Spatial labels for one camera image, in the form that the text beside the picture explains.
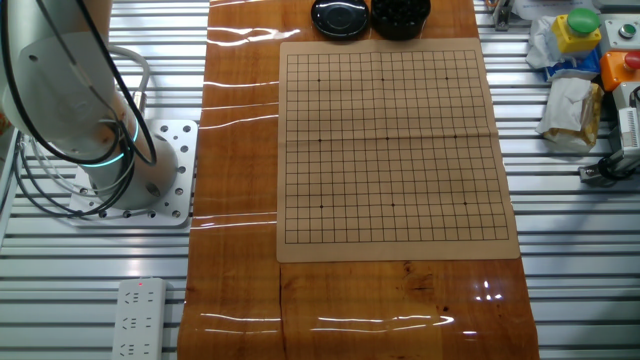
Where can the yellow box green button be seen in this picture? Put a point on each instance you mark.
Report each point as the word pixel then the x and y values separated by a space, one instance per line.
pixel 575 37

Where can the yellow snack bag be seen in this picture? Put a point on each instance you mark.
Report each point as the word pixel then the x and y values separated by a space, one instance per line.
pixel 592 115

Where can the white box small button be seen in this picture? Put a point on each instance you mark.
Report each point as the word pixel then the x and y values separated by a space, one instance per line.
pixel 617 42

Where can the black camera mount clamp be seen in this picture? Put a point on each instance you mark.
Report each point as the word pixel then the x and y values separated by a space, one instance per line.
pixel 610 167

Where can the black bowl lid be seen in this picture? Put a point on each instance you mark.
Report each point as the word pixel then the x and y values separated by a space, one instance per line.
pixel 340 20

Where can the silver camera mount pole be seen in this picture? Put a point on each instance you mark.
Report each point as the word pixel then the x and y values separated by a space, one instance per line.
pixel 631 160

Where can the metal foot bracket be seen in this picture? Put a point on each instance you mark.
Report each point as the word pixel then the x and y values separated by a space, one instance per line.
pixel 591 175

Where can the orange box red button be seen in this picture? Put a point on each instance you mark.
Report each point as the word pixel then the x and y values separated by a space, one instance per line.
pixel 615 70

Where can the white grey box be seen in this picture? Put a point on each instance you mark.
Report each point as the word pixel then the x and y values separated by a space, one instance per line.
pixel 622 95

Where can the glossy wooden mat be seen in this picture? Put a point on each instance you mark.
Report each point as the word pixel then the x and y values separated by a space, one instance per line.
pixel 240 165

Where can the black bowl of go stones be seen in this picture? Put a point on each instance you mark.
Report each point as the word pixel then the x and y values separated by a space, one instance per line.
pixel 400 27

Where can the upright metal bracket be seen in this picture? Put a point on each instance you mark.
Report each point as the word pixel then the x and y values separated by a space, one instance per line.
pixel 501 17

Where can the tan paper go board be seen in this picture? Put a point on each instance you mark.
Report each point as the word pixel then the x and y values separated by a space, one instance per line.
pixel 395 150

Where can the white paper sheet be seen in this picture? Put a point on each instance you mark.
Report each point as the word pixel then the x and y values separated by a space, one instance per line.
pixel 540 7

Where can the white power strip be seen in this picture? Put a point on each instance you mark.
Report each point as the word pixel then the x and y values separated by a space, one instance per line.
pixel 137 320

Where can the blue packet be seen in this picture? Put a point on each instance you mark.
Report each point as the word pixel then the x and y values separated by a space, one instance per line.
pixel 575 67

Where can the small silver camera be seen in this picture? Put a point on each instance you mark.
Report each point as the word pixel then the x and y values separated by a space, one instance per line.
pixel 629 130

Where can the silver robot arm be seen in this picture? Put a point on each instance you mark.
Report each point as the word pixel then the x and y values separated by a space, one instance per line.
pixel 65 90

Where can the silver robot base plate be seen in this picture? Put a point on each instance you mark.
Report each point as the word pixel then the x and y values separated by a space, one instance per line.
pixel 182 200

